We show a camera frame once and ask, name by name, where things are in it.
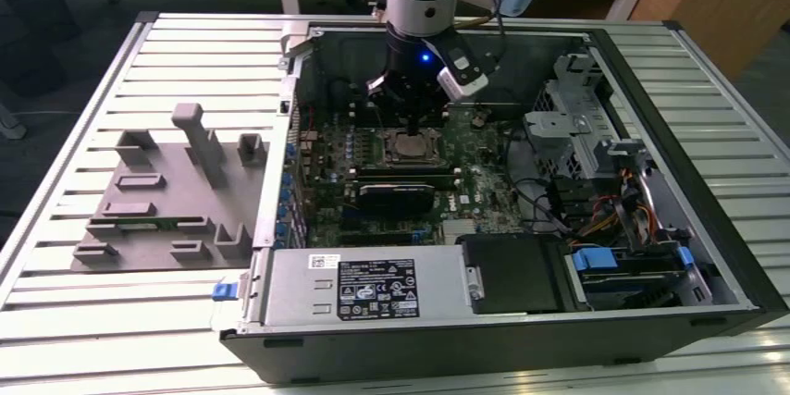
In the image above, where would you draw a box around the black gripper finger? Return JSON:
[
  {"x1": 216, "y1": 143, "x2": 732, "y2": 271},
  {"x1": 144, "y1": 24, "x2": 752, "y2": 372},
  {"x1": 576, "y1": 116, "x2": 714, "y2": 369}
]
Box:
[
  {"x1": 412, "y1": 97, "x2": 451, "y2": 135},
  {"x1": 368, "y1": 73, "x2": 415, "y2": 135}
]

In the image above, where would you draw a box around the CPU with silver top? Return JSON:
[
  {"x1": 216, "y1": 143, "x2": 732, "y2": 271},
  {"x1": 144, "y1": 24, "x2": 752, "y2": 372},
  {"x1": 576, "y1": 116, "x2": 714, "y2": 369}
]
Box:
[{"x1": 393, "y1": 132, "x2": 435, "y2": 159}]

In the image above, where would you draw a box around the metal socket cover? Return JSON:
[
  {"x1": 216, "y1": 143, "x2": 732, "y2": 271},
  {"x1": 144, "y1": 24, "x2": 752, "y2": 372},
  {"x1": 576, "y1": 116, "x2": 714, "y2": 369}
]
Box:
[{"x1": 381, "y1": 128, "x2": 450, "y2": 167}]

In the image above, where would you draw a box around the CPU socket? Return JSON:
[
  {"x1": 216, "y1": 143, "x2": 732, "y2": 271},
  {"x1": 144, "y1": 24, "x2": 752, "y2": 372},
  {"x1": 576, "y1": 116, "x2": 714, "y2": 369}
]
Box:
[{"x1": 379, "y1": 126, "x2": 452, "y2": 168}]

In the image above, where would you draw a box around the green motherboard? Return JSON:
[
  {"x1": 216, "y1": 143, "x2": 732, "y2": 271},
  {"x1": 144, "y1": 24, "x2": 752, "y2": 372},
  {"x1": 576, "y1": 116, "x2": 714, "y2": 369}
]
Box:
[{"x1": 295, "y1": 101, "x2": 534, "y2": 249}]

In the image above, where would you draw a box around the black graphics card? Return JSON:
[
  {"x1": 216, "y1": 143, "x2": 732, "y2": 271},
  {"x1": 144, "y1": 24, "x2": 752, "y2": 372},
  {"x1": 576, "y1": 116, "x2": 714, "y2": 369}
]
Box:
[{"x1": 355, "y1": 181, "x2": 437, "y2": 217}]

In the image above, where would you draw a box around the metal drive cage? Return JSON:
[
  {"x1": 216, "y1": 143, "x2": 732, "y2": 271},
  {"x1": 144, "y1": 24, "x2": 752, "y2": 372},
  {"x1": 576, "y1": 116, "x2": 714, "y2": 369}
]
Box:
[{"x1": 520, "y1": 55, "x2": 622, "y2": 179}]

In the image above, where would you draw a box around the silver chipset heatsink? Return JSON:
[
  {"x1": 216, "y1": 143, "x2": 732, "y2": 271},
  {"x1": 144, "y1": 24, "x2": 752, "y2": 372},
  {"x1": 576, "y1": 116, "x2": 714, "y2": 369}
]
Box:
[{"x1": 440, "y1": 220, "x2": 484, "y2": 238}]

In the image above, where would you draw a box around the black expansion slot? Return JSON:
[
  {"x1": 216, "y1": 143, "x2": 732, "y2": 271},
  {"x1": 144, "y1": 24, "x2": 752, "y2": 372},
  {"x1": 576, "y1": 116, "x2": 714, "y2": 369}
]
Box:
[{"x1": 337, "y1": 231, "x2": 413, "y2": 247}]

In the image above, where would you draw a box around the black plastic cover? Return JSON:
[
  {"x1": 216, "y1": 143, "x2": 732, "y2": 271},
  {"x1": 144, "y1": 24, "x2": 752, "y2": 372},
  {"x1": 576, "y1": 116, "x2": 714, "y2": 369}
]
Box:
[{"x1": 459, "y1": 233, "x2": 579, "y2": 316}]

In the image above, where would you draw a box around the blue disk carrier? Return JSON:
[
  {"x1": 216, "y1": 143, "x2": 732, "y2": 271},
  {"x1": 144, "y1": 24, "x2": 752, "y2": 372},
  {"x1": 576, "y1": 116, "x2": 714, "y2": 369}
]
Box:
[{"x1": 570, "y1": 249, "x2": 622, "y2": 272}]

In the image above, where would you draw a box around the grey parts rack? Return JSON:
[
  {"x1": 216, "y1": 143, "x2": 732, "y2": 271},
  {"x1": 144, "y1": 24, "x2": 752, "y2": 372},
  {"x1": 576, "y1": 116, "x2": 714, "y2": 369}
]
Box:
[{"x1": 71, "y1": 102, "x2": 272, "y2": 272}]

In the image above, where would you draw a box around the silver power supply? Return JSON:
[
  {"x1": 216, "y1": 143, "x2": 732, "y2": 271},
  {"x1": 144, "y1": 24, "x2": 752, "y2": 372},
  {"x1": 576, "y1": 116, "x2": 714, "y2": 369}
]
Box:
[{"x1": 257, "y1": 246, "x2": 474, "y2": 327}]

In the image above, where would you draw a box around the green RAM stick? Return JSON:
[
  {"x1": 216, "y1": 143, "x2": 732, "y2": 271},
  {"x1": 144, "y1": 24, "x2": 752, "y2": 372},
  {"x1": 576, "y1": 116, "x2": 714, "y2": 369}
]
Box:
[{"x1": 116, "y1": 221, "x2": 184, "y2": 232}]

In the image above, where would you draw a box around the blue case latch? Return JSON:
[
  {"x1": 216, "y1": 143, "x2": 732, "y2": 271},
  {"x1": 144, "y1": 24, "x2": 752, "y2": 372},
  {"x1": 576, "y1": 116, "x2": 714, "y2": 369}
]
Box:
[{"x1": 211, "y1": 279, "x2": 239, "y2": 302}]

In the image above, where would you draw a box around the black open PC case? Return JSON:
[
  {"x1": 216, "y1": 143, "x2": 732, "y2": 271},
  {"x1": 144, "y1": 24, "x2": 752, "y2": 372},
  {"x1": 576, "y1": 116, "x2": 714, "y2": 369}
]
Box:
[{"x1": 216, "y1": 19, "x2": 790, "y2": 386}]

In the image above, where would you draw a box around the wooden cabinet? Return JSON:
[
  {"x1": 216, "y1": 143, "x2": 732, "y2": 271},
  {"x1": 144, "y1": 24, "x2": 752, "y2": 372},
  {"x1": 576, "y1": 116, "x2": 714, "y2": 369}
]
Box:
[{"x1": 628, "y1": 0, "x2": 790, "y2": 81}]

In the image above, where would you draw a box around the dark chair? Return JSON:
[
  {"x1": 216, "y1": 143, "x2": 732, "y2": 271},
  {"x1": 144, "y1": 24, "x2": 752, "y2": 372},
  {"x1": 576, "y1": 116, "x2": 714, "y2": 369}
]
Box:
[{"x1": 0, "y1": 0, "x2": 81, "y2": 95}]

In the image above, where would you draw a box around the white furniture leg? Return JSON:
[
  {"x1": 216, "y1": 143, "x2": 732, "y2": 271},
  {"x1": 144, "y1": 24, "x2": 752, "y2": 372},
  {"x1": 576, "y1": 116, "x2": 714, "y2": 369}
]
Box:
[{"x1": 0, "y1": 103, "x2": 29, "y2": 140}]

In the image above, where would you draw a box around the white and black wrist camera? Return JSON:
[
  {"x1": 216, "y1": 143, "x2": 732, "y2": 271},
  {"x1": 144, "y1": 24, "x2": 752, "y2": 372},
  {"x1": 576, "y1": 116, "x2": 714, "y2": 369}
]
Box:
[{"x1": 431, "y1": 36, "x2": 494, "y2": 101}]

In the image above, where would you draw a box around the black cable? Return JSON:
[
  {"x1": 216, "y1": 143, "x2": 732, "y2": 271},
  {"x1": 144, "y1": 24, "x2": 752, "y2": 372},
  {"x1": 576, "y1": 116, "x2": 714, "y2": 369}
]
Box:
[{"x1": 502, "y1": 124, "x2": 572, "y2": 234}]

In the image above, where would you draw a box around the orange yellow wire bundle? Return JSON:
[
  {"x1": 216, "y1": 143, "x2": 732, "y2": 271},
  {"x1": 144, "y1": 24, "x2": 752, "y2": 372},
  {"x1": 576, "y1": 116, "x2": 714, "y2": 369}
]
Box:
[{"x1": 588, "y1": 171, "x2": 656, "y2": 248}]

